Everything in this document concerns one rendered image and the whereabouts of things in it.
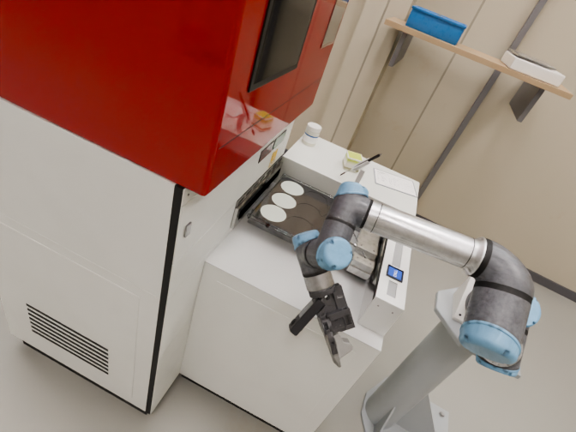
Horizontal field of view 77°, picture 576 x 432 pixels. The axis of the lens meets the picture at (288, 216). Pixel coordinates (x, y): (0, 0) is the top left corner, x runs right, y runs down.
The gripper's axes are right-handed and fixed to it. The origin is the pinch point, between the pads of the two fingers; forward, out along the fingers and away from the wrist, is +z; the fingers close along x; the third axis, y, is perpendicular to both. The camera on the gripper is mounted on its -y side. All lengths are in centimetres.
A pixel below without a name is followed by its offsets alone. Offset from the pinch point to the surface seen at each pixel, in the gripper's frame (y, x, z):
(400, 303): 25.4, 11.6, -5.1
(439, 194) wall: 156, 212, -14
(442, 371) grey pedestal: 45, 43, 38
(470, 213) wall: 175, 207, 10
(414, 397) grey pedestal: 35, 57, 52
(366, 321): 15.2, 18.4, -0.7
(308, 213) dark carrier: 12, 47, -38
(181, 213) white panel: -25, -9, -49
